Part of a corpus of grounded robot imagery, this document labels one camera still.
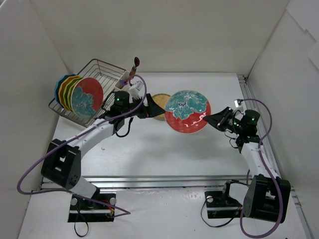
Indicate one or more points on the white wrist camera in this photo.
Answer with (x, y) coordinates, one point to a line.
(239, 108)
(135, 90)

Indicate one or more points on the woven bamboo pattern plate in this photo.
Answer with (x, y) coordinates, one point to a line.
(161, 100)

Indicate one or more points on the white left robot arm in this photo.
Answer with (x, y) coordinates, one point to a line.
(62, 165)

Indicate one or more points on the aluminium rail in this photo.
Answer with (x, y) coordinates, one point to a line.
(270, 152)
(115, 183)

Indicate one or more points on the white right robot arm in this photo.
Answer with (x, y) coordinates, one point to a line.
(268, 195)

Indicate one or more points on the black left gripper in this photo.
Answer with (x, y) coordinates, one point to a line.
(145, 108)

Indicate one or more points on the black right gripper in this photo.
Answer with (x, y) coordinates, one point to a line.
(226, 118)

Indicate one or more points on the red plate with teal flower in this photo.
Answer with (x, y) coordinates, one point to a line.
(87, 97)

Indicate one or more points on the metal wire dish rack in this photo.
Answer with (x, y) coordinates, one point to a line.
(106, 74)

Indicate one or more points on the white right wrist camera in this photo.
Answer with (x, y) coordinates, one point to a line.
(239, 108)

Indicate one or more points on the aluminium right side rail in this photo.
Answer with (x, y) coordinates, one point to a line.
(270, 152)

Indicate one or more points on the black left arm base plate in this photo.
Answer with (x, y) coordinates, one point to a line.
(83, 212)

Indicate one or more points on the blue polka dot bowl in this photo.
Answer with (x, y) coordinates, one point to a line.
(57, 87)

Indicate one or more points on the green polka dot bowl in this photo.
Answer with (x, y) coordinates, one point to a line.
(66, 85)
(69, 92)

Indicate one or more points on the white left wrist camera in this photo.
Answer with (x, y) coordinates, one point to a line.
(135, 90)

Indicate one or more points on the white cutlery holder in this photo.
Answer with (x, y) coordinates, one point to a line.
(122, 84)

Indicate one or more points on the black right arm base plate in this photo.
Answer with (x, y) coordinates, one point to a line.
(220, 205)

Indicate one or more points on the aluminium front rail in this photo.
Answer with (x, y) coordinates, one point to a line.
(115, 183)

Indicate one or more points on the yellow polka dot bowl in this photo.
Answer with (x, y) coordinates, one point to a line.
(60, 95)

